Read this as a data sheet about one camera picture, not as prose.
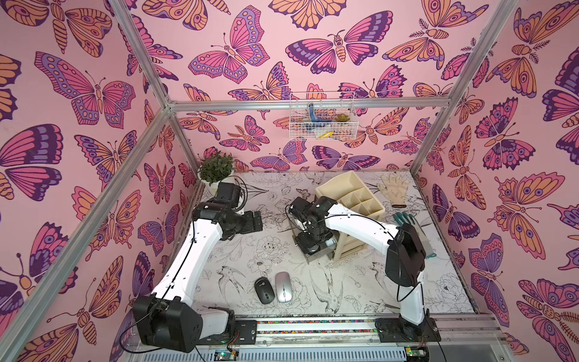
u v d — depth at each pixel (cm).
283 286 81
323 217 59
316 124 93
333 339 73
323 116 95
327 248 81
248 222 70
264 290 80
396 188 113
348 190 81
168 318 38
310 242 74
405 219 100
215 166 98
